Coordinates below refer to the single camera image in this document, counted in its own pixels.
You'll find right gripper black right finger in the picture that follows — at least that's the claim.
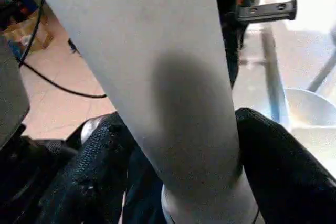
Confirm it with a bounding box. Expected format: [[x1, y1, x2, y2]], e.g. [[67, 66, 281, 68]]
[[235, 107, 336, 224]]

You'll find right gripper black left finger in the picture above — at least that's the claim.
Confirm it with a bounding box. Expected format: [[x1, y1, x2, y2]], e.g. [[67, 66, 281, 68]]
[[36, 112, 136, 224]]

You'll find white plastic table leg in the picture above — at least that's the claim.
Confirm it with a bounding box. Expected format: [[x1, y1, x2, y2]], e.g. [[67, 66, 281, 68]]
[[25, 0, 264, 224]]

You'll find black work mat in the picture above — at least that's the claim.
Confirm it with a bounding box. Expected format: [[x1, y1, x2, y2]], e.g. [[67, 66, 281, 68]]
[[0, 123, 164, 224]]

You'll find silver dome stand base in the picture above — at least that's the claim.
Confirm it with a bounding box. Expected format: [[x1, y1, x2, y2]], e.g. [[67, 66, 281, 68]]
[[284, 87, 336, 128]]

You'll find blue object on floor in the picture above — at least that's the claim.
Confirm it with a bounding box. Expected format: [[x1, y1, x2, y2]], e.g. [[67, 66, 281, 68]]
[[8, 37, 26, 60]]

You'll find brown cardboard box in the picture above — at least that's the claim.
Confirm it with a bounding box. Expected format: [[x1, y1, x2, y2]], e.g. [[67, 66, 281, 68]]
[[4, 10, 55, 51]]

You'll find tangle of floor cables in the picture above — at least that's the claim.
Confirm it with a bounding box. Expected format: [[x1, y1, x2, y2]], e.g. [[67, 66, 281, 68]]
[[17, 0, 108, 99]]

